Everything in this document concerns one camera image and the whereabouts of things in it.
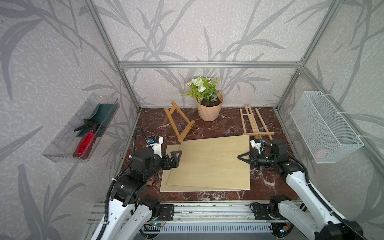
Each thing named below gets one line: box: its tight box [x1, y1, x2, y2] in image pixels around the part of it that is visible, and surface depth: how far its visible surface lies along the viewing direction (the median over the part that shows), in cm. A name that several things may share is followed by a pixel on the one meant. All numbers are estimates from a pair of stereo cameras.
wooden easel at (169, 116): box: [162, 101, 196, 142], surface depth 96 cm
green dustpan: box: [76, 103, 120, 137], surface depth 70 cm
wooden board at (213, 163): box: [166, 134, 251, 191], surface depth 78 cm
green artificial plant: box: [181, 76, 220, 107], surface depth 95 cm
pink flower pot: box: [196, 91, 224, 122], surface depth 107 cm
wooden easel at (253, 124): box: [239, 104, 275, 141], surface depth 112 cm
